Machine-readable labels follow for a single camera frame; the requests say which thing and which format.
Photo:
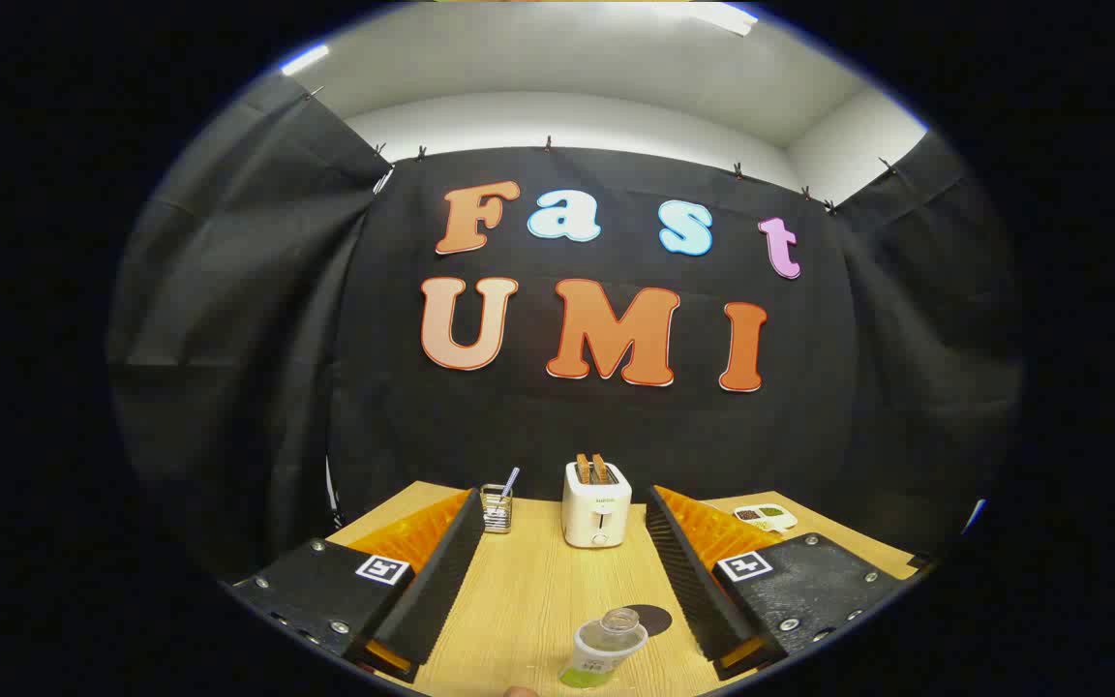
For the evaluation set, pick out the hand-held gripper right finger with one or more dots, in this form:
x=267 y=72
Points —
x=688 y=581

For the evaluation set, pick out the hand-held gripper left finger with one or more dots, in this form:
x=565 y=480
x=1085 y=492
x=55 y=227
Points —
x=441 y=590

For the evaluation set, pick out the dark round coaster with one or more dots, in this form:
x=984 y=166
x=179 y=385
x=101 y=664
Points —
x=656 y=620

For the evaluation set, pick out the clear bottle white green label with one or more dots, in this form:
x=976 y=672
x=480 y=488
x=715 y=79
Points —
x=601 y=649

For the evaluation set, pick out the clear glass holder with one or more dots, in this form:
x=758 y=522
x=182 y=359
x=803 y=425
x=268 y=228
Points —
x=497 y=511

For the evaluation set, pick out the wooden table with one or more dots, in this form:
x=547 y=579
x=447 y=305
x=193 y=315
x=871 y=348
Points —
x=538 y=600

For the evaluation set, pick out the white divided condiment dish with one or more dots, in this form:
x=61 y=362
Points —
x=761 y=515

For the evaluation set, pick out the white toaster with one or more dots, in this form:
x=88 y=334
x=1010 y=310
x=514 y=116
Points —
x=596 y=513

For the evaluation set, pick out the blue white striped straw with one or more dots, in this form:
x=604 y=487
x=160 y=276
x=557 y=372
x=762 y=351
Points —
x=510 y=481

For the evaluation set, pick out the brown toast slice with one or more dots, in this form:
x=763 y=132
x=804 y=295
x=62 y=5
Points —
x=583 y=469
x=601 y=469

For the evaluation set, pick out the black backdrop cloth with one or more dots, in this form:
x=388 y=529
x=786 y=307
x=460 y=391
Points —
x=616 y=436

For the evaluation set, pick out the ceiling light strip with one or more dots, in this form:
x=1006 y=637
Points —
x=724 y=17
x=304 y=60

